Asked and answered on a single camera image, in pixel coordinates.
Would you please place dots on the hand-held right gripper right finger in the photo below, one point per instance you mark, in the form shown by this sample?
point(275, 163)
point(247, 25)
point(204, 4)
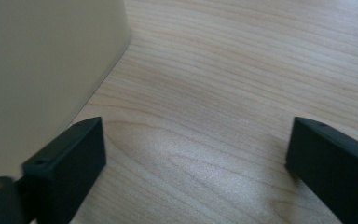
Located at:
point(332, 161)

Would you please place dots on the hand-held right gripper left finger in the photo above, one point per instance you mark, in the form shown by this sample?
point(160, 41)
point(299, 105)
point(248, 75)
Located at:
point(65, 161)

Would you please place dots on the cream plastic trash bin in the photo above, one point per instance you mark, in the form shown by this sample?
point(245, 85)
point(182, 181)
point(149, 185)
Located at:
point(37, 68)

